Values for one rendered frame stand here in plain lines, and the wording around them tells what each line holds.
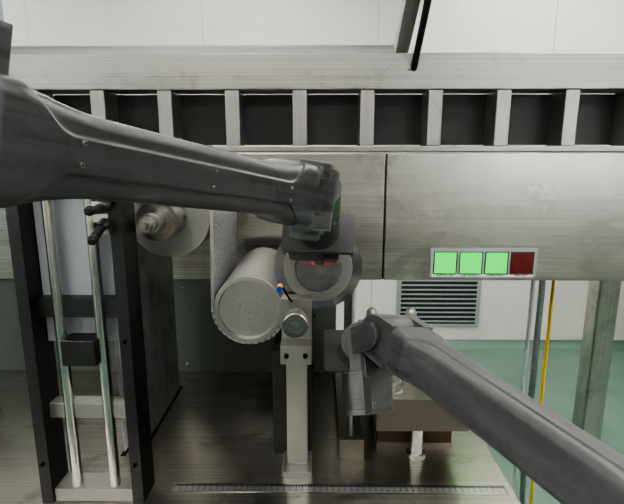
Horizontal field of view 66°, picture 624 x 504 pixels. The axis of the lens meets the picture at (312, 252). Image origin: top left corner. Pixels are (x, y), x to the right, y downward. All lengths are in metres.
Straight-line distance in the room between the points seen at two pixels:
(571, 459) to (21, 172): 0.43
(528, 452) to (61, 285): 0.63
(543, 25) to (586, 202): 2.67
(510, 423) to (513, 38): 3.39
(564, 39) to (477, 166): 2.77
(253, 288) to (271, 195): 0.42
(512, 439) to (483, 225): 0.75
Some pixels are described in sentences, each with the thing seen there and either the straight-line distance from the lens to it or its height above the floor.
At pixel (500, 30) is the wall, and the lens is 3.74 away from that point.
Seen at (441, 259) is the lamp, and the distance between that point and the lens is 1.16.
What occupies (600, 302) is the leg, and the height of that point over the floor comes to 1.04.
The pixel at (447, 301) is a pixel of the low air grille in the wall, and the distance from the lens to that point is 3.72.
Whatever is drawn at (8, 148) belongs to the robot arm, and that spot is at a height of 1.44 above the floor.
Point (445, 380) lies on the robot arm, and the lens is 0.55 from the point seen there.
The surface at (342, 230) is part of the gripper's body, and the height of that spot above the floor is 1.33.
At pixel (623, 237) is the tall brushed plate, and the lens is 1.33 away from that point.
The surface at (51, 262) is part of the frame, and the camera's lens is 0.77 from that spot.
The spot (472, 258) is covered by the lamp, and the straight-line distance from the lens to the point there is 1.18.
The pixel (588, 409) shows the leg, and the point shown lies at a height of 0.72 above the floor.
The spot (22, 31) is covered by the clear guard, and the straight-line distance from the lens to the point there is 1.29.
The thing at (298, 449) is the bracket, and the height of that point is 0.94.
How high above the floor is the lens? 1.43
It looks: 11 degrees down
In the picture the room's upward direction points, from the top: straight up
